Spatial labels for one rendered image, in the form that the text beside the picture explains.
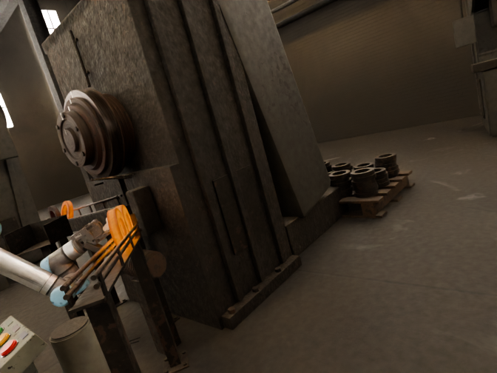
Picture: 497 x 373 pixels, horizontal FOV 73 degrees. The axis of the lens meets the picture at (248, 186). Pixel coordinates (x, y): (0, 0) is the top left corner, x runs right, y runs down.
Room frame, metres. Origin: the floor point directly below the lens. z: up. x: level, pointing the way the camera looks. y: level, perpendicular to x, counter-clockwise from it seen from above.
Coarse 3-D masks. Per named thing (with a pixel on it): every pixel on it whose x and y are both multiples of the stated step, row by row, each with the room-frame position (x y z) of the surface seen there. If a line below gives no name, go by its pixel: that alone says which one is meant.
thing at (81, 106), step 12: (72, 108) 1.74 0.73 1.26; (84, 108) 1.70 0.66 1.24; (84, 120) 1.69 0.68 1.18; (96, 120) 1.65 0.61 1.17; (96, 132) 1.66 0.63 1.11; (96, 144) 1.67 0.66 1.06; (96, 156) 1.70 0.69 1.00; (108, 156) 1.69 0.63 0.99; (84, 168) 1.87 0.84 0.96; (96, 168) 1.76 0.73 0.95
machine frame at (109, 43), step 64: (128, 0) 1.58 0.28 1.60; (192, 0) 1.86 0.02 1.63; (64, 64) 2.11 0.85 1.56; (128, 64) 1.68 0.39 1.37; (192, 64) 1.77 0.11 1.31; (192, 128) 1.64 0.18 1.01; (256, 128) 2.03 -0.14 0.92; (192, 192) 1.60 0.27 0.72; (256, 192) 1.90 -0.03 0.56; (192, 256) 1.57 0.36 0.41; (256, 256) 1.77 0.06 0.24
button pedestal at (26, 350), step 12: (12, 324) 0.88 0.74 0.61; (12, 336) 0.82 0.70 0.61; (36, 336) 0.78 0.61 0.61; (0, 348) 0.80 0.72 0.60; (24, 348) 0.75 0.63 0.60; (36, 348) 0.77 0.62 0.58; (0, 360) 0.74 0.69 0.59; (12, 360) 0.73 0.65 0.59; (24, 360) 0.75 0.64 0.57; (0, 372) 0.71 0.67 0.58; (12, 372) 0.73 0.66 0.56; (24, 372) 0.79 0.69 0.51; (36, 372) 0.81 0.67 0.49
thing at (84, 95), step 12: (72, 96) 1.80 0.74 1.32; (84, 96) 1.71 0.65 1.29; (96, 96) 1.73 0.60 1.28; (96, 108) 1.66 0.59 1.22; (108, 108) 1.70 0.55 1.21; (108, 120) 1.67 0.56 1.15; (108, 132) 1.64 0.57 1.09; (120, 132) 1.69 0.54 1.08; (108, 144) 1.67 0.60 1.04; (120, 144) 1.69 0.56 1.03; (120, 156) 1.71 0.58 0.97; (108, 168) 1.73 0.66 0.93; (120, 168) 1.78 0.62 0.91
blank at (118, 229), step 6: (114, 210) 1.20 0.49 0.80; (108, 216) 1.18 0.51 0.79; (114, 216) 1.18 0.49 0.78; (120, 216) 1.24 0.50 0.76; (108, 222) 1.16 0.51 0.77; (114, 222) 1.16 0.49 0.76; (120, 222) 1.25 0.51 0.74; (114, 228) 1.15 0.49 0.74; (120, 228) 1.17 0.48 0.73; (126, 228) 1.29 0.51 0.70; (114, 234) 1.15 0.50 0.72; (120, 234) 1.15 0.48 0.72; (114, 240) 1.15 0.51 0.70; (120, 240) 1.15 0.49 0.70; (126, 240) 1.21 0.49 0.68
